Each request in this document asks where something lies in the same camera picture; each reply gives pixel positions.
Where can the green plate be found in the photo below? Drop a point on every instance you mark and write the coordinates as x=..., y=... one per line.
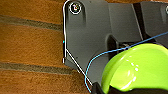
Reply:
x=140, y=68

